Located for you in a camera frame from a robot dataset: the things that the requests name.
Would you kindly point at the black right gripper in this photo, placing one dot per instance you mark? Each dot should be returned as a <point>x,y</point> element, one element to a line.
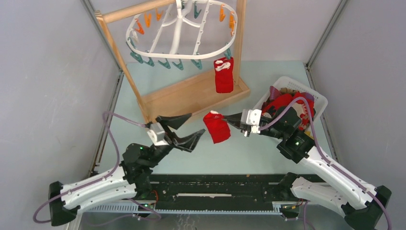
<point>234,119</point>

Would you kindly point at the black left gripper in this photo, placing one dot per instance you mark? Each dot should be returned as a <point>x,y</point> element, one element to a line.
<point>187,143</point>

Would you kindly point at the red Santa sock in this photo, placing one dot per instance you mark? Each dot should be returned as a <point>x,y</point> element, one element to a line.
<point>223,68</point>
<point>217,127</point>

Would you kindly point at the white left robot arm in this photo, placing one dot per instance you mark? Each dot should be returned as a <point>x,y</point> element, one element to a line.
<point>128,178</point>

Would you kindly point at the wooden hanger stand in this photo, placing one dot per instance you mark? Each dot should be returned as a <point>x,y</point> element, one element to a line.
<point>147,92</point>

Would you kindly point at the pile of colourful socks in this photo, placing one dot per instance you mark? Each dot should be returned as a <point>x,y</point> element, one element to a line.
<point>281,98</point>

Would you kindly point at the white oval clip hanger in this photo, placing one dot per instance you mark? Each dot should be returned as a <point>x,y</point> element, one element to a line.
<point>175,34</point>

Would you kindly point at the teal clothespin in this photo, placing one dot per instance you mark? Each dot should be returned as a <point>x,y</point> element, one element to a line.
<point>149,61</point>
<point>228,54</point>
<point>165,63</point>
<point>197,63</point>
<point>196,10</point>
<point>178,64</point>

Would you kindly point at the white laundry basket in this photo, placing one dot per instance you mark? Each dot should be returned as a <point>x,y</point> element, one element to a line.
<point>320,101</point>

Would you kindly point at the orange clothespin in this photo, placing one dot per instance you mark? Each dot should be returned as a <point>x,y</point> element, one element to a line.
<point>147,18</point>
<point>232,23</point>
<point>222,14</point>

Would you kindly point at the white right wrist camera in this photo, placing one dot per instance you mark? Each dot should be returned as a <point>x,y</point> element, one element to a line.
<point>249,122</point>

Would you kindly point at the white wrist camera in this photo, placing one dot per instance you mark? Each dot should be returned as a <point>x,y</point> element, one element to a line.
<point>249,122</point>
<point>157,133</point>

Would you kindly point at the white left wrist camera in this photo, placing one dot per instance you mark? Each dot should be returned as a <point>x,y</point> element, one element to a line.
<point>157,133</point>

